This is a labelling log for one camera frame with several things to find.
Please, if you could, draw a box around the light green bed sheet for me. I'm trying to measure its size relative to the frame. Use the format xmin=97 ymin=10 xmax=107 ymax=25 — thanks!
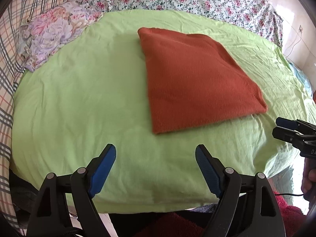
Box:
xmin=11 ymin=10 xmax=315 ymax=213

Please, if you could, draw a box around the person's right hand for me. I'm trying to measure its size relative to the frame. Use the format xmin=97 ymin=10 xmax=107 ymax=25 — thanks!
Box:
xmin=301 ymin=158 xmax=315 ymax=195

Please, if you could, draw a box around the rust orange knit sweater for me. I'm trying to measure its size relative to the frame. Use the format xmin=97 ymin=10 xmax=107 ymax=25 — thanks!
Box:
xmin=138 ymin=27 xmax=268 ymax=134

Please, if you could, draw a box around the red fluffy cloth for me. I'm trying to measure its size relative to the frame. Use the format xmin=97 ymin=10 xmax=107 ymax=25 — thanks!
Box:
xmin=275 ymin=193 xmax=306 ymax=236

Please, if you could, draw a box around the purple pink floral pillow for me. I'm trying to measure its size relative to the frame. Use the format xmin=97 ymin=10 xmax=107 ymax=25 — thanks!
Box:
xmin=18 ymin=0 xmax=102 ymax=72

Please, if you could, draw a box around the plaid checked blanket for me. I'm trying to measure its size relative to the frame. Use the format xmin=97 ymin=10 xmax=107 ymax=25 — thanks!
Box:
xmin=1 ymin=0 xmax=66 ymax=236

